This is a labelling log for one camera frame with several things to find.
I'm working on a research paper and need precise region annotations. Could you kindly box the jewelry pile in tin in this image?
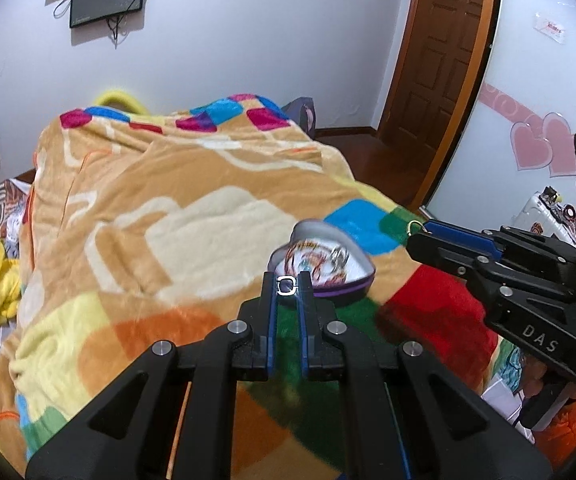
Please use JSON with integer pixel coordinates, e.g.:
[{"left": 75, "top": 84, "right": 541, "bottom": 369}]
[{"left": 282, "top": 240, "right": 350, "bottom": 286}]

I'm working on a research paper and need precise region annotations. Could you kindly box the dark grey bag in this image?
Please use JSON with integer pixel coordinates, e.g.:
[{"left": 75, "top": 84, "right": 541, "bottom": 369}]
[{"left": 281, "top": 96, "right": 316, "bottom": 139}]

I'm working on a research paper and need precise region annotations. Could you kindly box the purple heart-shaped jewelry tin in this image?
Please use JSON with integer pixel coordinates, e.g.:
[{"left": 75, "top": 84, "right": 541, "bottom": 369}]
[{"left": 267, "top": 219, "right": 376, "bottom": 307}]

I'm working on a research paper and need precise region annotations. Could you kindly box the colourful patchwork fleece blanket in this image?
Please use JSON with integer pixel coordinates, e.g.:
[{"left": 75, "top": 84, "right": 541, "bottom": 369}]
[{"left": 0, "top": 94, "right": 497, "bottom": 471}]

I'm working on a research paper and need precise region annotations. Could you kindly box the white wardrobe sliding door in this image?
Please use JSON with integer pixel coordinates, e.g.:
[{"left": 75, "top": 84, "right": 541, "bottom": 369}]
[{"left": 427, "top": 0, "right": 576, "bottom": 231}]

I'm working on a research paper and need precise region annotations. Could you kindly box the yellow curved bed rail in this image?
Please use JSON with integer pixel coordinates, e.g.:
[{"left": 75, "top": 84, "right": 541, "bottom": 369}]
[{"left": 94, "top": 89, "right": 150, "bottom": 115}]

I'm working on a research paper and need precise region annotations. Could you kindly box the brown wooden door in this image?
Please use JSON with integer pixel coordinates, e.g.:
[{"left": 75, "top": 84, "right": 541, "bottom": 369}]
[{"left": 378, "top": 0, "right": 495, "bottom": 208}]

